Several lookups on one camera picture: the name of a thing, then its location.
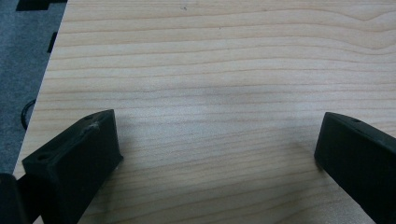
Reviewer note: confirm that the black stand base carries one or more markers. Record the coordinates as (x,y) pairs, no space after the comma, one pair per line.
(34,4)

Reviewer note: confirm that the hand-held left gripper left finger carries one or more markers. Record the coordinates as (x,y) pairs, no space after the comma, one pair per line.
(71,161)

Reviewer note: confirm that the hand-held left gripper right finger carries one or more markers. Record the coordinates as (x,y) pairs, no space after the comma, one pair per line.
(358,155)

